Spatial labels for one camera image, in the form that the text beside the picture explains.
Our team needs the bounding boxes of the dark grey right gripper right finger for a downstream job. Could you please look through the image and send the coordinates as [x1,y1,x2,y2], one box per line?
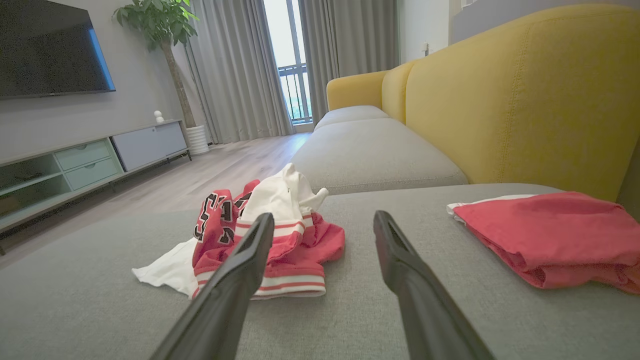
[373,210,496,360]

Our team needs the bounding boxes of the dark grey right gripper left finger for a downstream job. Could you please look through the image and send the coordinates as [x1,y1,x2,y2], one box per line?
[150,212,276,360]

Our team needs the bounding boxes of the red and white jersey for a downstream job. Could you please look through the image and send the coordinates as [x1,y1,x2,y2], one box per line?
[131,163,346,301]

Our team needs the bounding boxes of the red shorts with white stripes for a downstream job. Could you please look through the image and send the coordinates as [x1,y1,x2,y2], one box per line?
[446,191,640,295]

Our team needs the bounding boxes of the yellow grey sofa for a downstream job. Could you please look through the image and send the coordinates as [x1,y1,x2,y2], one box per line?
[0,183,640,360]

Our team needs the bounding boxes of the white ribbed plant pot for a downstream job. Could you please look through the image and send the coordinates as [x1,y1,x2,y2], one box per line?
[185,124,211,156]

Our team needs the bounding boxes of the grey cabinet door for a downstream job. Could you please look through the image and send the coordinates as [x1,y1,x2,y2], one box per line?
[111,121,189,173]

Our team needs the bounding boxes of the pale green cabinet drawer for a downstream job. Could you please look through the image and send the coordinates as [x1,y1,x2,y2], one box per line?
[54,139,112,172]
[64,157,124,192]

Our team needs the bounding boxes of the small grey sofa seat cushion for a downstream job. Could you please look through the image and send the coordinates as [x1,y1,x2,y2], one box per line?
[314,105,391,132]

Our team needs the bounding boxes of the narrow yellow sofa backrest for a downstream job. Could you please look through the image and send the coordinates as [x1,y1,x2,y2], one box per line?
[381,60,421,125]

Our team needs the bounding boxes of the long grey TV cabinet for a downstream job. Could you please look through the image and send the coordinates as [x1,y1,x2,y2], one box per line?
[0,119,192,256]

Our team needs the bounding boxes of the yellow sofa armrest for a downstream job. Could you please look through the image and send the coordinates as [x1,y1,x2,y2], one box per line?
[326,70,388,112]

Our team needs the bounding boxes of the wide grey curtain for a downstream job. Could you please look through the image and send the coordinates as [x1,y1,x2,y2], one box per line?
[185,0,295,145]

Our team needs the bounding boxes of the wide yellow sofa backrest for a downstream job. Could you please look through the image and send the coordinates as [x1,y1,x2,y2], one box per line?
[406,4,640,203]

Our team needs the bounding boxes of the glass balcony door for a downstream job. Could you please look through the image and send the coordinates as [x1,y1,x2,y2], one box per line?
[263,0,314,126]

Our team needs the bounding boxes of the narrow grey curtain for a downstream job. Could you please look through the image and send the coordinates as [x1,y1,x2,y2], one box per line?
[298,0,401,126]

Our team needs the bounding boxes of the green potted tree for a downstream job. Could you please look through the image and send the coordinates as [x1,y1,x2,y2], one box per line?
[112,0,201,129]

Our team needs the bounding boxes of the black flat screen television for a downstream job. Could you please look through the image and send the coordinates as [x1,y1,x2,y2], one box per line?
[0,0,117,100]

